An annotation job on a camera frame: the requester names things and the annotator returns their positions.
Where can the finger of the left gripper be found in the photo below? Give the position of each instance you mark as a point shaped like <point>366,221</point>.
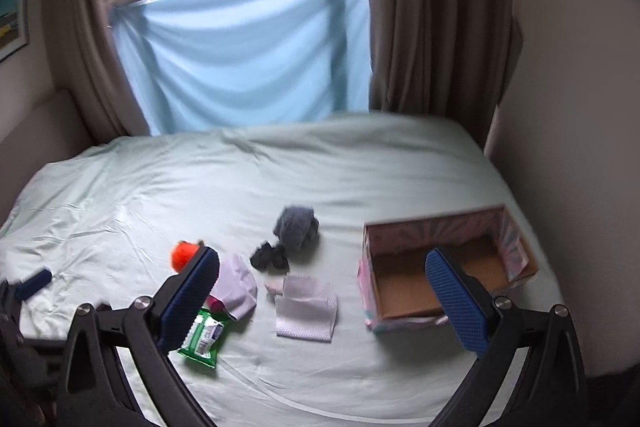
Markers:
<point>26,289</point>

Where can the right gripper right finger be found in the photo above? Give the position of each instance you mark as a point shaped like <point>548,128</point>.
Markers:
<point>548,388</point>

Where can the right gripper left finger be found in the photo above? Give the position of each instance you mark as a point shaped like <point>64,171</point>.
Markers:
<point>94,389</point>

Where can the green tissue pack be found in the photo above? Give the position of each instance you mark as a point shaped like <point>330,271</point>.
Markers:
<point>204,337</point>

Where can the orange fluffy pompom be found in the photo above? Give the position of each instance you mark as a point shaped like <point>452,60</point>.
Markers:
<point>182,253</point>

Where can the light lilac cap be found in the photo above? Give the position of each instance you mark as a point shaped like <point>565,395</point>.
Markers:
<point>236,287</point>

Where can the small pink white item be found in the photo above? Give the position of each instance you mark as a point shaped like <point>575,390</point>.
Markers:
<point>274,288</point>

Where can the black socks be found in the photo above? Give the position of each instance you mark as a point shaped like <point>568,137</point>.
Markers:
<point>269,256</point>

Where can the white mesh cloth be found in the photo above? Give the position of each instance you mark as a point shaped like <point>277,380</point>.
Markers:
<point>306,309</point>

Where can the light green bed sheet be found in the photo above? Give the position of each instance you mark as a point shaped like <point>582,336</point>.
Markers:
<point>105,221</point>

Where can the pink patterned cardboard box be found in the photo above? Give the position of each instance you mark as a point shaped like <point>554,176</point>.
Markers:
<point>411,271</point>

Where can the left brown curtain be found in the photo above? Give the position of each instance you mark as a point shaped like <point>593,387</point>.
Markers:
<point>83,60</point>

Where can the brown curtain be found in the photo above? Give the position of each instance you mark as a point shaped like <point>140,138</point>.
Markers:
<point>83,60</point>
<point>447,58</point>

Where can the light blue hanging cloth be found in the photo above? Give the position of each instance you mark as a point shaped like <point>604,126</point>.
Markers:
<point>195,65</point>

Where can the right brown curtain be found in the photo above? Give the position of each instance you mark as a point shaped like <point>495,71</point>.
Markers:
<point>447,58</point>

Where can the framed wall picture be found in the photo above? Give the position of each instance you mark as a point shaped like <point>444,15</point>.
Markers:
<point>13,27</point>

